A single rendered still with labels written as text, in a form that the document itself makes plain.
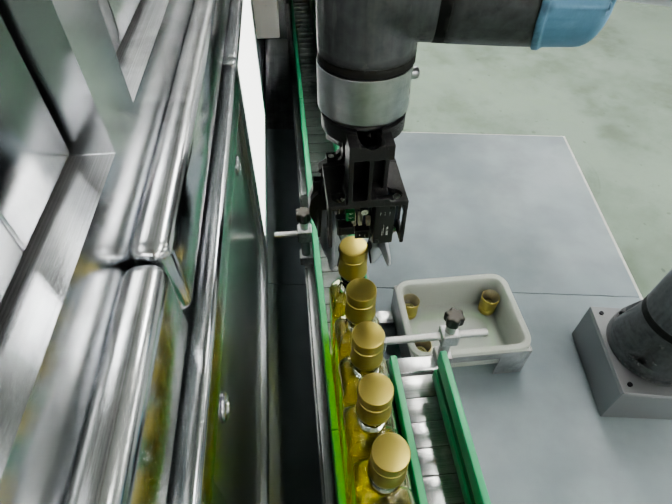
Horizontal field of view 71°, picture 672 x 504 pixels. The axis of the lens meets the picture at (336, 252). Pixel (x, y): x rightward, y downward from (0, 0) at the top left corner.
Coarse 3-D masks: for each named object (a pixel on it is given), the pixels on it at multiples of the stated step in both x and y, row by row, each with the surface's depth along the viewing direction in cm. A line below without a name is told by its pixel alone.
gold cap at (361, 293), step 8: (352, 280) 53; (360, 280) 53; (368, 280) 53; (352, 288) 52; (360, 288) 52; (368, 288) 52; (376, 288) 52; (352, 296) 51; (360, 296) 51; (368, 296) 51; (352, 304) 52; (360, 304) 51; (368, 304) 51; (352, 312) 53; (360, 312) 52; (368, 312) 52; (352, 320) 54; (360, 320) 53; (368, 320) 54
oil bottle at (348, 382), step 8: (344, 360) 55; (384, 360) 55; (344, 368) 54; (384, 368) 54; (344, 376) 53; (352, 376) 53; (344, 384) 53; (352, 384) 52; (344, 392) 53; (352, 392) 52; (344, 400) 53; (352, 400) 53
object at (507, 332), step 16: (400, 288) 92; (416, 288) 94; (432, 288) 95; (448, 288) 95; (464, 288) 96; (480, 288) 96; (496, 288) 95; (400, 304) 90; (432, 304) 98; (448, 304) 98; (464, 304) 98; (512, 304) 90; (416, 320) 96; (432, 320) 96; (480, 320) 96; (496, 320) 96; (512, 320) 90; (496, 336) 93; (512, 336) 90; (528, 336) 85; (416, 352) 83; (464, 352) 83; (480, 352) 83; (496, 352) 83
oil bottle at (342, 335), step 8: (336, 320) 59; (344, 320) 58; (376, 320) 58; (336, 328) 58; (344, 328) 57; (336, 336) 58; (344, 336) 56; (336, 344) 59; (344, 344) 56; (336, 352) 60; (344, 352) 56; (336, 360) 62; (336, 368) 63; (336, 376) 65; (336, 384) 67; (336, 392) 68; (336, 400) 70
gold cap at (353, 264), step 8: (344, 240) 56; (352, 240) 56; (360, 240) 56; (344, 248) 55; (352, 248) 55; (360, 248) 55; (344, 256) 54; (352, 256) 54; (360, 256) 54; (344, 264) 55; (352, 264) 55; (360, 264) 55; (344, 272) 56; (352, 272) 56; (360, 272) 56
